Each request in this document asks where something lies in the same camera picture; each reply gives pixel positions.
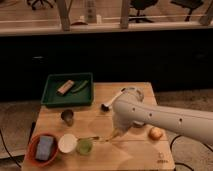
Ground green plastic tray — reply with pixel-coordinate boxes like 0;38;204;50
41;73;94;108

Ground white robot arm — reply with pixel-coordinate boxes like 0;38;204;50
112;91;213;145

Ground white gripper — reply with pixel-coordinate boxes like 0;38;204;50
113;119;129;136

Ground green chili pepper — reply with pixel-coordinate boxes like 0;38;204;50
71;80;88;93

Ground green spoon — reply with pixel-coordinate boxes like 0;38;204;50
76;136;100;155

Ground brown bowl with cloth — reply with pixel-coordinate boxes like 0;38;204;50
133;121;145;128

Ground white cup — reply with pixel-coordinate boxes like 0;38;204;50
58;134;77;153

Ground office chair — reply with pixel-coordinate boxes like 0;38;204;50
171;0;204;22
26;0;53;10
129;0;158;23

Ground office chair right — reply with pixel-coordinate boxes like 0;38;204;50
171;0;204;22

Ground white handled brush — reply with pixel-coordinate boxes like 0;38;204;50
101;89;124;111

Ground office chair middle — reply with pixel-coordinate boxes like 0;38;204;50
129;0;158;23

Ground black cable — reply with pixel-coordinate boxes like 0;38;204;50
0;129;22;169

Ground office chair left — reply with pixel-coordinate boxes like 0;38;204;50
26;0;53;10

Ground yellow potato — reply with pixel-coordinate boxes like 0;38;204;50
148;127;163;140

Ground blue sponge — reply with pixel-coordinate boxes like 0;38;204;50
36;136;54;161

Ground small metal cup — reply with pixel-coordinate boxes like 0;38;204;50
61;109;74;126

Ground red bowl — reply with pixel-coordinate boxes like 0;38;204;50
26;133;59;167

